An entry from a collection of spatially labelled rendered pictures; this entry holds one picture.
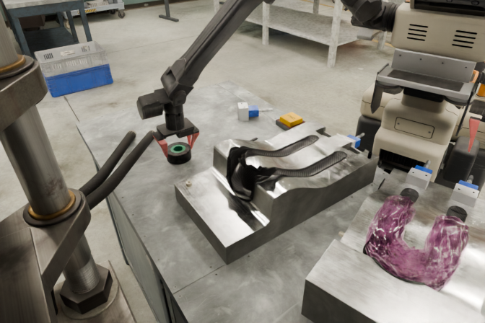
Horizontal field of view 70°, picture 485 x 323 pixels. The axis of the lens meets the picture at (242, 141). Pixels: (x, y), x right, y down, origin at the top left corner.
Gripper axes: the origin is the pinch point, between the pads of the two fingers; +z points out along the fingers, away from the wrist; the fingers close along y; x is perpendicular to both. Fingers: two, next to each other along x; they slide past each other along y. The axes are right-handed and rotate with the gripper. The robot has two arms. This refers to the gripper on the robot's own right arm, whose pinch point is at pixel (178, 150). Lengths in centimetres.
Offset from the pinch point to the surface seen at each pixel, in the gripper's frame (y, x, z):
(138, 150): 12.0, -1.0, -4.0
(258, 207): -3.0, 39.2, -5.5
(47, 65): 14, -269, 57
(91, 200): 29.7, 21.4, -10.5
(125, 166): 18.8, 9.0, -7.1
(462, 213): -43, 67, -4
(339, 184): -26, 44, -5
